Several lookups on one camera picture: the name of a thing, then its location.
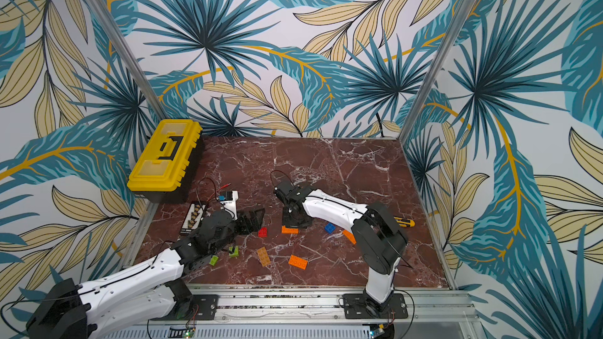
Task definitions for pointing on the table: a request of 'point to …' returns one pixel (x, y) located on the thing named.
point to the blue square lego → (330, 227)
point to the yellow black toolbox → (164, 173)
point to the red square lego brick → (262, 232)
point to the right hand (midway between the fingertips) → (291, 223)
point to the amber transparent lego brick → (264, 256)
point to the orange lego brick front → (297, 262)
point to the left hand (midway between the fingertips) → (255, 214)
